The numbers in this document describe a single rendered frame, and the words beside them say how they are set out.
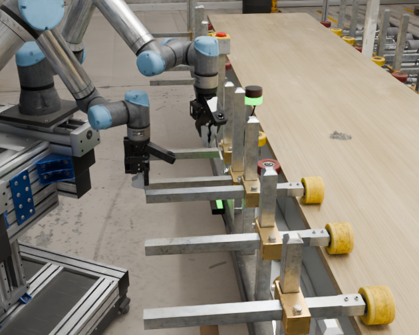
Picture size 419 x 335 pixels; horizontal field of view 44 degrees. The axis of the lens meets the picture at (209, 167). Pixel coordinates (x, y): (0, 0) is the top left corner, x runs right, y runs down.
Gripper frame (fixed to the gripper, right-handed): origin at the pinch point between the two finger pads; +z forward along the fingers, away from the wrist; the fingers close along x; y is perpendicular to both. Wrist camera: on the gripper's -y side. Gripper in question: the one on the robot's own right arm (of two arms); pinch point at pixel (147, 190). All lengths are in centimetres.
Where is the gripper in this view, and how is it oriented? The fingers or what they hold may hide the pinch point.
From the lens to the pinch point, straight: 180.6
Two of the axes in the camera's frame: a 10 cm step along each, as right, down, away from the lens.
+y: -9.9, 0.3, -1.0
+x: 1.0, 4.6, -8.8
